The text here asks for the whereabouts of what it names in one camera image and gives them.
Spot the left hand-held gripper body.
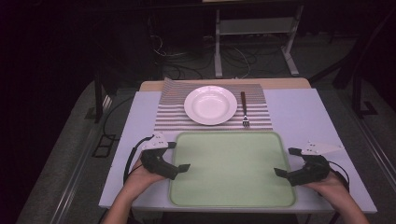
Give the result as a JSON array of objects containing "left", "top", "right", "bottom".
[{"left": 140, "top": 132, "right": 180, "bottom": 181}]

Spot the fork with brown handle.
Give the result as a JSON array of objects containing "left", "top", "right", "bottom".
[{"left": 239, "top": 91, "right": 251, "bottom": 129}]

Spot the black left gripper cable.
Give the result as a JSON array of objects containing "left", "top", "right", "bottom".
[{"left": 122, "top": 134, "right": 156, "bottom": 185}]

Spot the white plate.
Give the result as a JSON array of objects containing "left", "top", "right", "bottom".
[{"left": 183, "top": 85, "right": 238, "bottom": 127}]

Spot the person's left hand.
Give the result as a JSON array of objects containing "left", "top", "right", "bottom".
[{"left": 123, "top": 158, "right": 166, "bottom": 200}]

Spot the striped placemat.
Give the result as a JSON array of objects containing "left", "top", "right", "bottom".
[{"left": 153, "top": 77, "right": 274, "bottom": 133}]

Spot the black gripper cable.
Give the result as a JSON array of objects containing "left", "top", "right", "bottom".
[
  {"left": 327, "top": 160, "right": 351, "bottom": 193},
  {"left": 122, "top": 134, "right": 156, "bottom": 185}
]

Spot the person's right hand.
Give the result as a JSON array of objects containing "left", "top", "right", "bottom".
[{"left": 303, "top": 170, "right": 348, "bottom": 203}]

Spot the white metal stand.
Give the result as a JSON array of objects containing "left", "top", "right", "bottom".
[{"left": 213, "top": 2, "right": 304, "bottom": 79}]

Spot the black stand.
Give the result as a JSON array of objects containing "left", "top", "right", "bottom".
[
  {"left": 92, "top": 69, "right": 120, "bottom": 124},
  {"left": 350, "top": 73, "right": 379, "bottom": 119}
]

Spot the green tray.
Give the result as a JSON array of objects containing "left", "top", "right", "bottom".
[{"left": 168, "top": 131, "right": 297, "bottom": 208}]

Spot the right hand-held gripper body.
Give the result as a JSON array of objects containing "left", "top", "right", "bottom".
[{"left": 286, "top": 140, "right": 346, "bottom": 188}]

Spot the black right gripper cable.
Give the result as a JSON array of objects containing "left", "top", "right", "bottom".
[{"left": 327, "top": 160, "right": 351, "bottom": 193}]

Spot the bundle of floor cables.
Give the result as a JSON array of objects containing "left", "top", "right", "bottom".
[{"left": 148, "top": 34, "right": 260, "bottom": 81}]

